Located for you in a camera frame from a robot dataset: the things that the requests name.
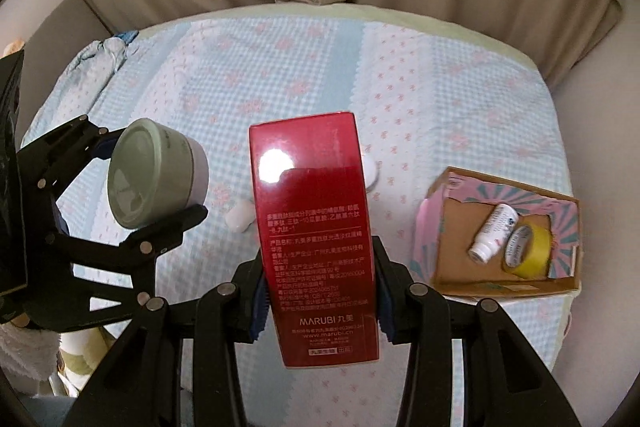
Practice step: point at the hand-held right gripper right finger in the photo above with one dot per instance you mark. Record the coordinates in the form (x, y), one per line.
(386, 302)

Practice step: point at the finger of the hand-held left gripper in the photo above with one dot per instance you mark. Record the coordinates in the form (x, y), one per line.
(165, 227)
(107, 142)

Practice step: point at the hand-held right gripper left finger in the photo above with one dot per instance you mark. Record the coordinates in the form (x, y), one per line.
(260, 302)

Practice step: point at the green lidded cream jar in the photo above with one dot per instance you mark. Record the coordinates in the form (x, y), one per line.
(155, 172)

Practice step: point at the red cosmetics box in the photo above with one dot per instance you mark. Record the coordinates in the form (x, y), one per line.
(312, 237)

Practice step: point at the pink cardboard box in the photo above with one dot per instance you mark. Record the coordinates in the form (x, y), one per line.
(500, 239)

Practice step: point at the small white capsule object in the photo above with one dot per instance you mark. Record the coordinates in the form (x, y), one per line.
(237, 217)

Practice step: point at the light blue crumpled cloth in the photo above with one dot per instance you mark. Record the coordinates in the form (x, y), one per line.
(102, 59)

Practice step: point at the grey padded headboard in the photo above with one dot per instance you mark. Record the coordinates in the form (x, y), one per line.
(55, 32)

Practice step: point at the small white bottle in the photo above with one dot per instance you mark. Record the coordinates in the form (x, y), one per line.
(490, 232)

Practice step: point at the white round object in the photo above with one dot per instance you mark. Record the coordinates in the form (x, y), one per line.
(370, 172)

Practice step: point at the yellow tape roll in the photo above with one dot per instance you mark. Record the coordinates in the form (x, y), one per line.
(527, 249)

